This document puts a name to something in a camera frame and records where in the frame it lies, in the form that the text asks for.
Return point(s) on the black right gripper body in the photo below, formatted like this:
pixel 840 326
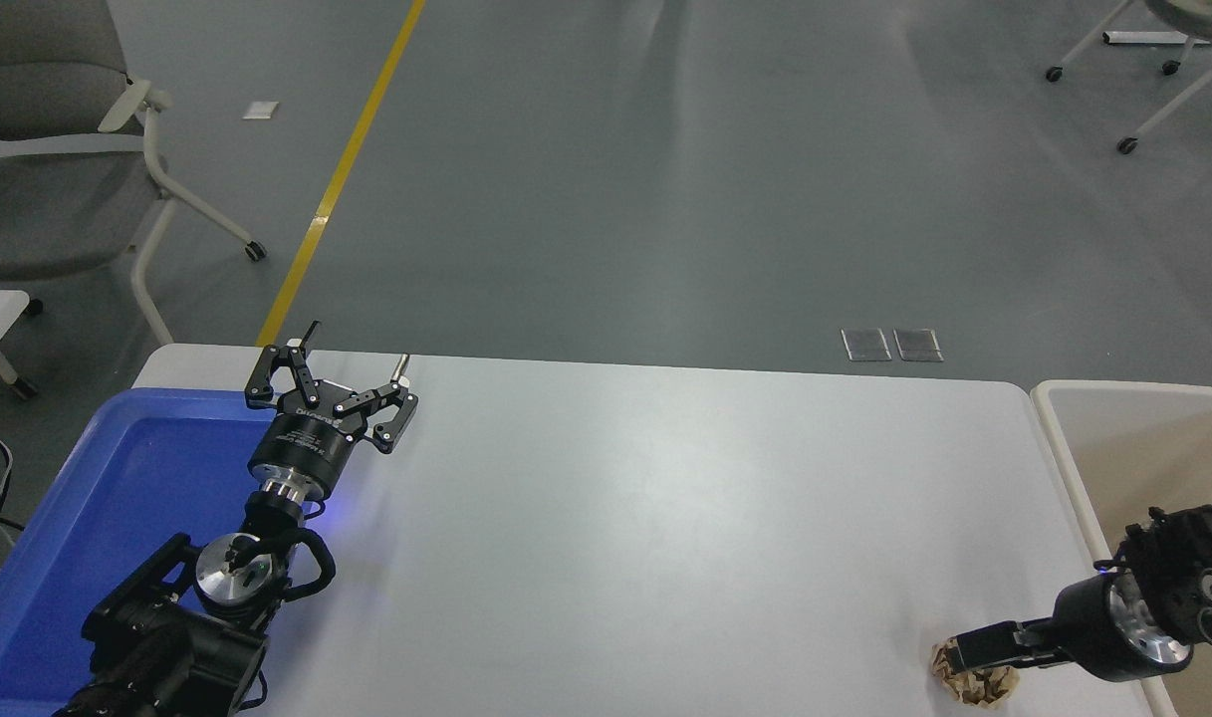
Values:
pixel 1084 627

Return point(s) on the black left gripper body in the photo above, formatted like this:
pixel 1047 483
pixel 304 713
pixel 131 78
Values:
pixel 302 448

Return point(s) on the tan paper ball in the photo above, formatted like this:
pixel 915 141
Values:
pixel 984 689

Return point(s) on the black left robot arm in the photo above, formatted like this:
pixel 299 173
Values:
pixel 167 657

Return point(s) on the large pale bin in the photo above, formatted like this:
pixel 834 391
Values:
pixel 1123 448

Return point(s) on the blue plastic tray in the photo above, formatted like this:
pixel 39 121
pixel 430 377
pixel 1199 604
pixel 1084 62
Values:
pixel 118 498

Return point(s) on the metal floor plate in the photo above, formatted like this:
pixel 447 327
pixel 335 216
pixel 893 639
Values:
pixel 866 345
pixel 918 345

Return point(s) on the grey office chair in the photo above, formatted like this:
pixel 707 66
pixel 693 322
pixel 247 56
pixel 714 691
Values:
pixel 28 199

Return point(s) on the white wheeled chair base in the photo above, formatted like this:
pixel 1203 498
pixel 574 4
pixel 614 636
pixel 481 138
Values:
pixel 1148 38

